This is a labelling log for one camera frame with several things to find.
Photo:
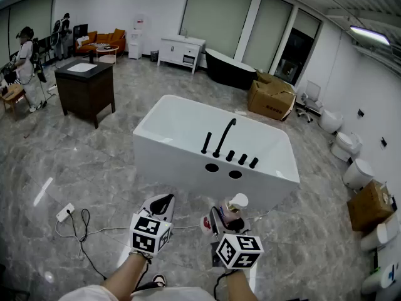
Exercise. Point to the person's left shoe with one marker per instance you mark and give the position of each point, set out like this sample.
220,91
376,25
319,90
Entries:
159,280

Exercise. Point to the long ceiling lamp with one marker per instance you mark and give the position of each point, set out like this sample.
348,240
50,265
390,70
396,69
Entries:
369,34

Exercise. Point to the orange sofa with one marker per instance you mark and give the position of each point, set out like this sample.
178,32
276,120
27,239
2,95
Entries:
103,38

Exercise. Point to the white rectangular bathtub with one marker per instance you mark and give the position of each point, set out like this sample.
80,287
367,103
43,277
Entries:
175,155

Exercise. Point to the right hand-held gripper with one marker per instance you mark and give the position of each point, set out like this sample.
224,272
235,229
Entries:
241,251

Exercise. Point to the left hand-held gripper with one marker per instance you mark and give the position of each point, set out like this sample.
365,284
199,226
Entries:
147,237

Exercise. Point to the white sink basin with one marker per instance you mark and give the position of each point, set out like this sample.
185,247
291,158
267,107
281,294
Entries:
82,67

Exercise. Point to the pink spray bottle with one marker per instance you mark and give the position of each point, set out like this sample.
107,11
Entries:
226,211

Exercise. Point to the person's left forearm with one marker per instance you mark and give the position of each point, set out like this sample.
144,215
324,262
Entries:
125,277

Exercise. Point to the grey roller blind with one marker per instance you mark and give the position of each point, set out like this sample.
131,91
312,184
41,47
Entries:
307,24
216,14
269,33

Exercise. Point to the black trash bin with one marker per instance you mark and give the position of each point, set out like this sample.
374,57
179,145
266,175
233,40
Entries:
154,56

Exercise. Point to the white vanity cabinet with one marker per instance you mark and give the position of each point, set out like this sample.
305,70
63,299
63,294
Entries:
175,50

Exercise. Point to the white office chair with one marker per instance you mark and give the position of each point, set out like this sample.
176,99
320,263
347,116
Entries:
310,100

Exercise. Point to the person's white shirt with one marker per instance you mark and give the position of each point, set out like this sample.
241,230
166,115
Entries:
169,295

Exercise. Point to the white power strip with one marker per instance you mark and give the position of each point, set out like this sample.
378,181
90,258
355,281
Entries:
240,113
65,212

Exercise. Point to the person's right forearm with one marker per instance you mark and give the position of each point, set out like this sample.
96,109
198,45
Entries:
238,286

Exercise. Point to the black screen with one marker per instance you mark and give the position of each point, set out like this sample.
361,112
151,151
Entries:
80,31

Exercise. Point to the white water dispenser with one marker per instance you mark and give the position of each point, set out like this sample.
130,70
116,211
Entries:
136,39

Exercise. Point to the large torn cardboard box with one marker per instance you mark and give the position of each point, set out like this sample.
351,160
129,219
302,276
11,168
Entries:
266,100

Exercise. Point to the black oval bathtub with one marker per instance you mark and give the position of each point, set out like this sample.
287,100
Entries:
225,71

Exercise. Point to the round pink coffee table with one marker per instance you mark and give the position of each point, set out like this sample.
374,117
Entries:
107,50

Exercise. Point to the small wooden table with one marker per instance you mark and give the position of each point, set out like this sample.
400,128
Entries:
12,97

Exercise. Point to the chrome basin faucet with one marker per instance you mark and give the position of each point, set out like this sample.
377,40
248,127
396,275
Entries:
185,34

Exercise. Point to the black basin faucet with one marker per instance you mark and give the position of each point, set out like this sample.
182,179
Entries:
91,57

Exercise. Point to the dark wooden vanity cabinet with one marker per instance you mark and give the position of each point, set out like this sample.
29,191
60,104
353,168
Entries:
84,92

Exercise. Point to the small cardboard box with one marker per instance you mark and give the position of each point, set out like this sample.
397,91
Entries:
369,209

